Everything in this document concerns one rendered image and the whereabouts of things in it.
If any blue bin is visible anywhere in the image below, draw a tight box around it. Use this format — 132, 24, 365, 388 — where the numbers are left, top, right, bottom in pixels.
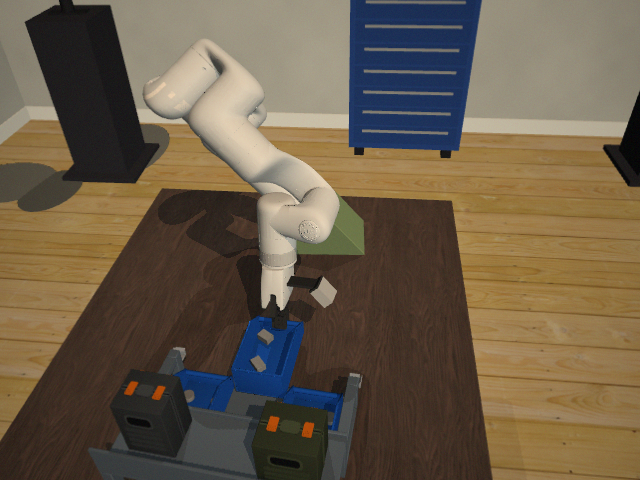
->
231, 315, 304, 398
172, 368, 234, 412
283, 385, 343, 431

